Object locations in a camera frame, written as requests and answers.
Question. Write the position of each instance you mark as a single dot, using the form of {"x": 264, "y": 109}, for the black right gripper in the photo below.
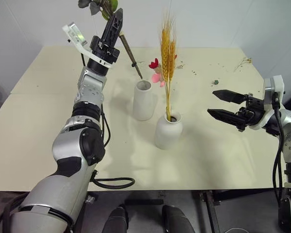
{"x": 254, "y": 108}

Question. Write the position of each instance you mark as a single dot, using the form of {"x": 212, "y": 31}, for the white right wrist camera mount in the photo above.
{"x": 278, "y": 84}

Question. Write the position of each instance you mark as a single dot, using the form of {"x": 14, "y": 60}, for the dried brown flower crumbs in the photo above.
{"x": 179, "y": 66}

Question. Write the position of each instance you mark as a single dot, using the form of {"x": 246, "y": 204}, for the red and pink flower sprig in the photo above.
{"x": 156, "y": 77}

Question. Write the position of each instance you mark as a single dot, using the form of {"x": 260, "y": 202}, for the golden wheat bouquet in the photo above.
{"x": 168, "y": 55}

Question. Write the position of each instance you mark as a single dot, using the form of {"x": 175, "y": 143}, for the dark rounded shape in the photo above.
{"x": 175, "y": 221}
{"x": 116, "y": 221}

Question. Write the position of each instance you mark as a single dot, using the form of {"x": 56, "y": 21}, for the white cylindrical vase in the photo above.
{"x": 142, "y": 104}

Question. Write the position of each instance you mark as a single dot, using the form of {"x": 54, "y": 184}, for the white bottle-shaped vase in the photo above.
{"x": 167, "y": 134}

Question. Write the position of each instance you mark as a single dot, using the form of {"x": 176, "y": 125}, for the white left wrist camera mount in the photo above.
{"x": 74, "y": 31}

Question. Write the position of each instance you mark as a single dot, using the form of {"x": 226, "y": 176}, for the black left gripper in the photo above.
{"x": 104, "y": 49}

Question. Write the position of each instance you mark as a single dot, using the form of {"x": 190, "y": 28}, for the green leaf bouquet brown stem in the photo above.
{"x": 127, "y": 49}

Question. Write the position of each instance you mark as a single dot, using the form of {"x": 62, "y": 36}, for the small grey metal bracket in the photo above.
{"x": 91, "y": 199}

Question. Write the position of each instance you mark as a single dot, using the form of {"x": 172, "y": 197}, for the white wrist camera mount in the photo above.
{"x": 278, "y": 84}
{"x": 74, "y": 31}

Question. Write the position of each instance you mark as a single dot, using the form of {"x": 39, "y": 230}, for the small green flower scrap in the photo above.
{"x": 215, "y": 82}

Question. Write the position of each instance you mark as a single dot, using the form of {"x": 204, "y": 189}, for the dried beige twig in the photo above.
{"x": 243, "y": 61}

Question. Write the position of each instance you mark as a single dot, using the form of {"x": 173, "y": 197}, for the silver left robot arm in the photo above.
{"x": 63, "y": 189}

